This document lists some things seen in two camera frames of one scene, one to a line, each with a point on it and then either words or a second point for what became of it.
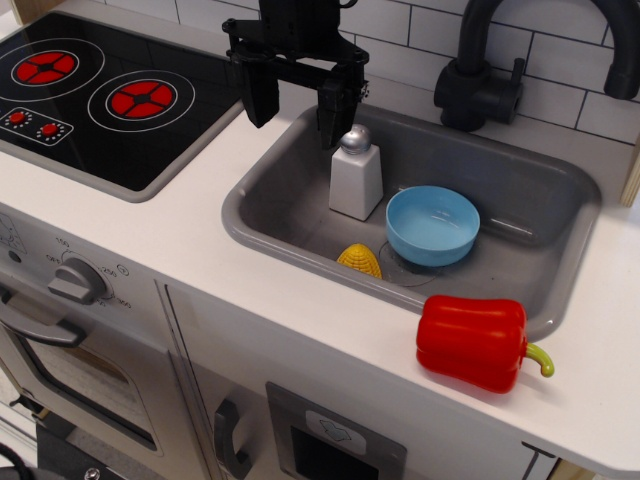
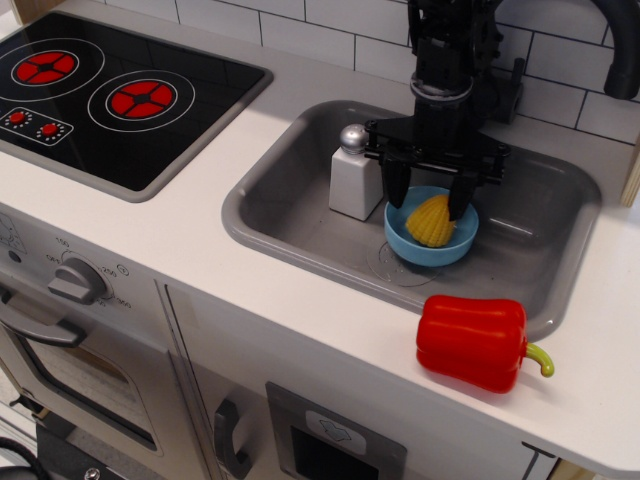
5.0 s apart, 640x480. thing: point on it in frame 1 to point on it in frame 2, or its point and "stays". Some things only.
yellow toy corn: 360,257 to 430,223
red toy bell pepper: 479,342 stays
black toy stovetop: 117,111 stays
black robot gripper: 300,42 to 439,135
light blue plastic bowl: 431,225 stays
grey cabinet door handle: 233,463 stays
